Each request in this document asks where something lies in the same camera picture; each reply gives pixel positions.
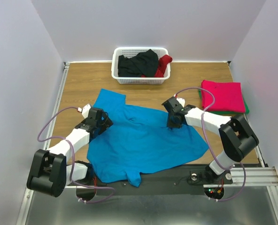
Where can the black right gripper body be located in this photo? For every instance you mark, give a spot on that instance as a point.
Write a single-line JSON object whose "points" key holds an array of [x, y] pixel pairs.
{"points": [[173, 122]]}

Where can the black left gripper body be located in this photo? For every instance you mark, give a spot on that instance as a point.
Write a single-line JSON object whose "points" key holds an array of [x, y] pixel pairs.
{"points": [[104, 124]]}

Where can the blue t shirt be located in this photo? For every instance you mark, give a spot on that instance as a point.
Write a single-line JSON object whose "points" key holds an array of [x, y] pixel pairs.
{"points": [[139, 142]]}

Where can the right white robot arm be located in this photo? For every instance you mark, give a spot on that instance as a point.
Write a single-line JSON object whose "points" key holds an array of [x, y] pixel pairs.
{"points": [[237, 137]]}

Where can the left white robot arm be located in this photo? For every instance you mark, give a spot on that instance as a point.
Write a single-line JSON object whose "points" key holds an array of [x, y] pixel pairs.
{"points": [[55, 168]]}

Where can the folded pink t shirt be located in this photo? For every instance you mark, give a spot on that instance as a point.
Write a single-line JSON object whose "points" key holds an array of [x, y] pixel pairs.
{"points": [[228, 96]]}

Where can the red t shirt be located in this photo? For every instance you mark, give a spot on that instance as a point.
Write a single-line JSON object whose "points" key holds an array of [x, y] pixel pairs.
{"points": [[157, 68]]}

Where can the black t shirt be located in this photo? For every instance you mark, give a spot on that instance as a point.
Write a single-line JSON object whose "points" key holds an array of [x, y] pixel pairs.
{"points": [[144, 64]]}

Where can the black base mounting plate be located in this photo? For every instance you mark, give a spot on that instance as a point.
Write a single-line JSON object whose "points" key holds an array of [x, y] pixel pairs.
{"points": [[196, 179]]}

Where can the folded green t shirt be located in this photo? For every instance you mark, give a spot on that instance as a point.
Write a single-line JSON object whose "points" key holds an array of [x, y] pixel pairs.
{"points": [[226, 112]]}

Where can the white perforated plastic basket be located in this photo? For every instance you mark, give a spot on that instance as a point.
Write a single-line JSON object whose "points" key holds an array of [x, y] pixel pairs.
{"points": [[131, 52]]}

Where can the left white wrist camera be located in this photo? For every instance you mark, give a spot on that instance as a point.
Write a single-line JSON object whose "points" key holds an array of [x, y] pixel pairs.
{"points": [[84, 110]]}

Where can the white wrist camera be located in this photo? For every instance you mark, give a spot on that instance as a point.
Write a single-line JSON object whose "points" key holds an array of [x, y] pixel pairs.
{"points": [[180, 100], [84, 110]]}

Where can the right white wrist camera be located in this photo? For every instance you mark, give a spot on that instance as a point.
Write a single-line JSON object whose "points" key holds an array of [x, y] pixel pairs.
{"points": [[180, 100]]}

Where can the left aluminium frame rail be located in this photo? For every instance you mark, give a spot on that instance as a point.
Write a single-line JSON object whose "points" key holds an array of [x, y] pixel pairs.
{"points": [[48, 131]]}

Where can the front aluminium frame rail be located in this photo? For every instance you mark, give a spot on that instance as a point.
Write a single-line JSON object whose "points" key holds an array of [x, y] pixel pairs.
{"points": [[255, 176]]}

